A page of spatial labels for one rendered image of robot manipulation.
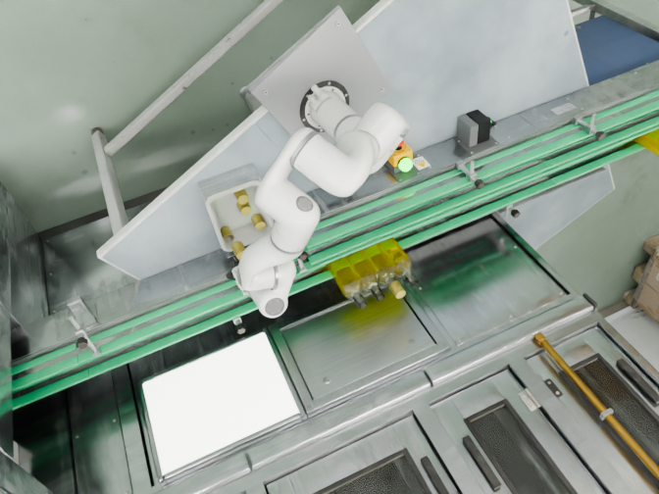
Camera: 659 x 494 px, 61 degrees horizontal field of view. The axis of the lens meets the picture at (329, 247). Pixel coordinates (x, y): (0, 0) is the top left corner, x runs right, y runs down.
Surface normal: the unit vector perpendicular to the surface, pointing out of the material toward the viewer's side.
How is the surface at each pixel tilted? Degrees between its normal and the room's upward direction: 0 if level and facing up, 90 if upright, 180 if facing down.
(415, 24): 0
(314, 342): 90
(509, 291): 90
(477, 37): 0
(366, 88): 4
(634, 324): 90
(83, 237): 90
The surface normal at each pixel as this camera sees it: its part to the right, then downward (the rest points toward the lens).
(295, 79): 0.44, 0.58
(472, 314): -0.12, -0.69
